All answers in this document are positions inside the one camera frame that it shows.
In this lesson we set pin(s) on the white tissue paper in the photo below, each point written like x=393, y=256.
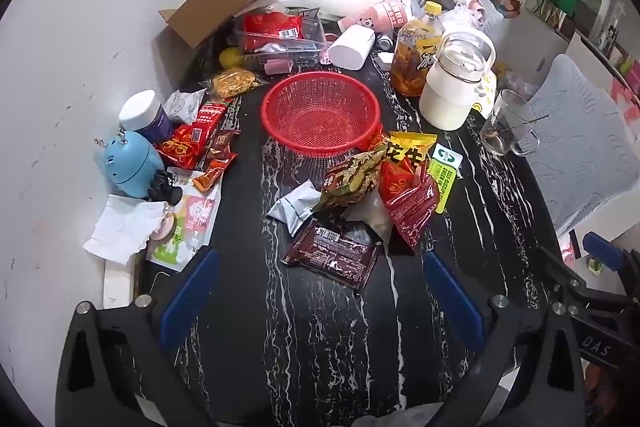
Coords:
x=124, y=228

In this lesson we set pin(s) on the yellow lemon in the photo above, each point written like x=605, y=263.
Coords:
x=230, y=58

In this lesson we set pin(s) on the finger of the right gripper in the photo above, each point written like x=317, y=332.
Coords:
x=604, y=251

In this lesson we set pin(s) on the orange small sachet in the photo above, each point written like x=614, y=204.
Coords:
x=214, y=172

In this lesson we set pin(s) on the yellow cap tea bottle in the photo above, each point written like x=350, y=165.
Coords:
x=416, y=46

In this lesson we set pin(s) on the pink panda paper cup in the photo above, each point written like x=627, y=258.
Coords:
x=383, y=16

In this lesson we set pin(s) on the green cereal packet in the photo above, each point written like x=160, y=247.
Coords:
x=347, y=183

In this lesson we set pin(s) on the white electric kettle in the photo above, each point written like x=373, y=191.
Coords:
x=462, y=60

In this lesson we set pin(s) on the yellow peanut packet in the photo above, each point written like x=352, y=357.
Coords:
x=414, y=146

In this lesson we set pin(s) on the dark red snack packet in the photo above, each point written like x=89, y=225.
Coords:
x=411, y=210

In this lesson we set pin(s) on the red bag in tray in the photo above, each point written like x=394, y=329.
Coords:
x=259, y=29

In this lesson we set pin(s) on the brown small sachet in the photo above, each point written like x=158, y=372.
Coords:
x=220, y=149

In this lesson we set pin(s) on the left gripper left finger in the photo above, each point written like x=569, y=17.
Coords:
x=115, y=368

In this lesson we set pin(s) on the silver foil packet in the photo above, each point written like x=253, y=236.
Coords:
x=294, y=208

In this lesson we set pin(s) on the clear zip bag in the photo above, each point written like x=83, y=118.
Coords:
x=372, y=212

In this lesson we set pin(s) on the glass mug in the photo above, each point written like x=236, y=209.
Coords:
x=509, y=128

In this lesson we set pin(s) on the red orange snack packet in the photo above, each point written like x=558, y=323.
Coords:
x=395, y=178

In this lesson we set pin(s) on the light blue round gadget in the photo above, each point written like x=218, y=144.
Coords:
x=130, y=162

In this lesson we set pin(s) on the white lid blue jar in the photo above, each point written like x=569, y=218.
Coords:
x=143, y=113

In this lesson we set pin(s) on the golden noodle snack bag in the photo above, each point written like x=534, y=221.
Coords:
x=231, y=83

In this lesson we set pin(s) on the pink green wipes pack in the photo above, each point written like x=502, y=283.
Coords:
x=194, y=220

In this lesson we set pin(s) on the red orange candy packet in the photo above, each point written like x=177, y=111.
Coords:
x=185, y=147

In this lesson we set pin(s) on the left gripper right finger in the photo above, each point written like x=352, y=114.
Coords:
x=548, y=390

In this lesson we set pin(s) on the green white sachet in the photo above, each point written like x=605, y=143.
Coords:
x=444, y=168

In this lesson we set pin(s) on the red plastic basket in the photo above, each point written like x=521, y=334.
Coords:
x=320, y=114

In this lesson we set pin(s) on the white patterned small packet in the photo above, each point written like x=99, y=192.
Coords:
x=182, y=107

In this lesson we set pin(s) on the clear plastic tray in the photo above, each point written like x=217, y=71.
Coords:
x=283, y=55

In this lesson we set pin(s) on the brown chocolate bar packet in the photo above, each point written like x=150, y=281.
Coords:
x=333, y=255

